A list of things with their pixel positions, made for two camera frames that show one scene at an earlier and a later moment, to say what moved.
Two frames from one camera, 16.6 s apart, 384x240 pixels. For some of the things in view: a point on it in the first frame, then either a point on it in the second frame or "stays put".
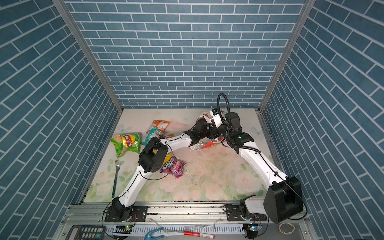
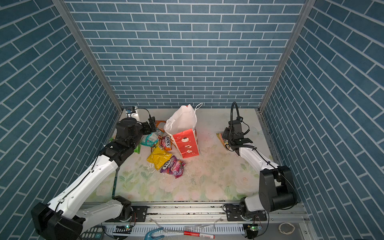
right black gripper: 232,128 stays put
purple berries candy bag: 174,167 stays put
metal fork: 117,164 stays put
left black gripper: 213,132 -> 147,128
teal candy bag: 152,132 stays put
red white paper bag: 198,145 -> 180,125
